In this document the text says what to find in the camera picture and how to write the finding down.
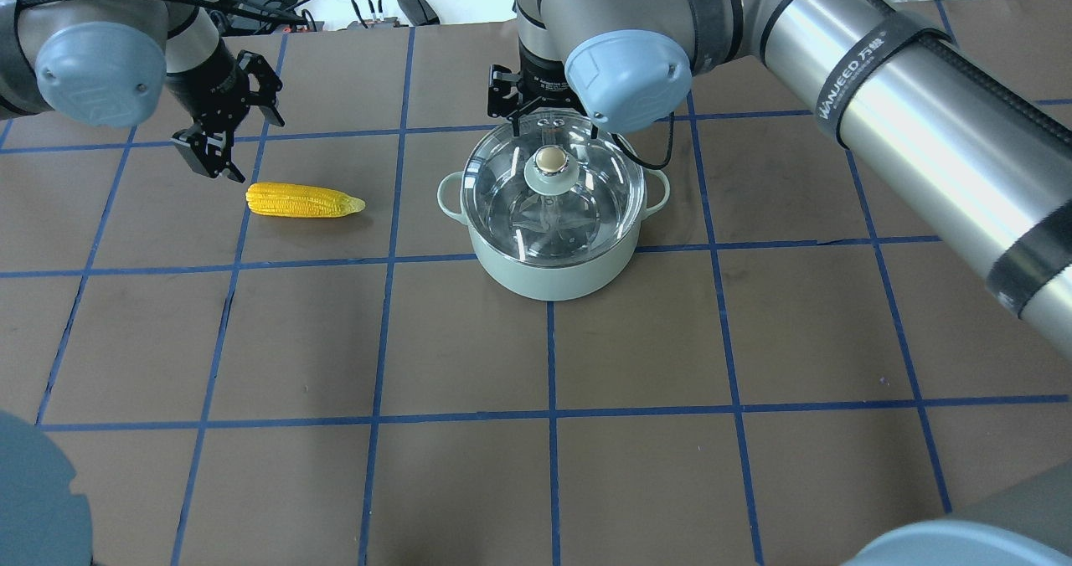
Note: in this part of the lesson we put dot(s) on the yellow corn cob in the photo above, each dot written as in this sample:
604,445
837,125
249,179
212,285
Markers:
297,201

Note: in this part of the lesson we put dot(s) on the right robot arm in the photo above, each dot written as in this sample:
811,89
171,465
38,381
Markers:
982,165

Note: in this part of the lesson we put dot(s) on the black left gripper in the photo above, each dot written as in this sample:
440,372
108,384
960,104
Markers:
203,81

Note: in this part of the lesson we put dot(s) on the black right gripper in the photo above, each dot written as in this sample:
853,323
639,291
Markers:
541,78

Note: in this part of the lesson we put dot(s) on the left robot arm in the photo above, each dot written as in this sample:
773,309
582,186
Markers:
106,63

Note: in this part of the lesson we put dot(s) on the pale green electric pot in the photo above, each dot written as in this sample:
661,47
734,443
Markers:
553,284

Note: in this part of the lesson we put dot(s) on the glass pot lid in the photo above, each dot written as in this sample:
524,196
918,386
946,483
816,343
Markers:
552,197

